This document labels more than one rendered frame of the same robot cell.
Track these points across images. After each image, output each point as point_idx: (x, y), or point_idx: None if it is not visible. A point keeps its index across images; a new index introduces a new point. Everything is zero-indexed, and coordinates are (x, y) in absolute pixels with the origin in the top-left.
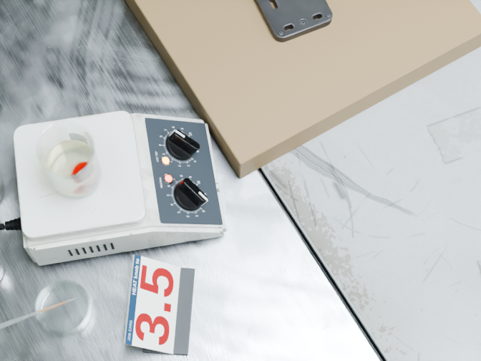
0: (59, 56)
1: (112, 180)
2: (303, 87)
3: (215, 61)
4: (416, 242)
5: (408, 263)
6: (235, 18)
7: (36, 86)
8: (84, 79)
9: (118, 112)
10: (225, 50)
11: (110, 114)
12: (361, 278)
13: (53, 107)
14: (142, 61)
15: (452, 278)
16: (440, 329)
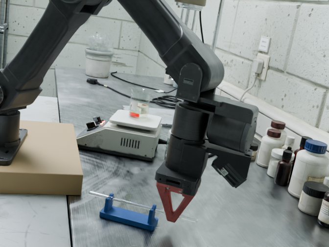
0: (123, 177)
1: (125, 114)
2: (30, 125)
3: (59, 137)
4: (24, 118)
5: (32, 117)
6: (37, 141)
7: (139, 174)
8: (115, 169)
9: (113, 120)
10: (52, 137)
11: (117, 120)
12: (50, 120)
13: (134, 168)
14: (85, 166)
15: (22, 113)
16: (36, 111)
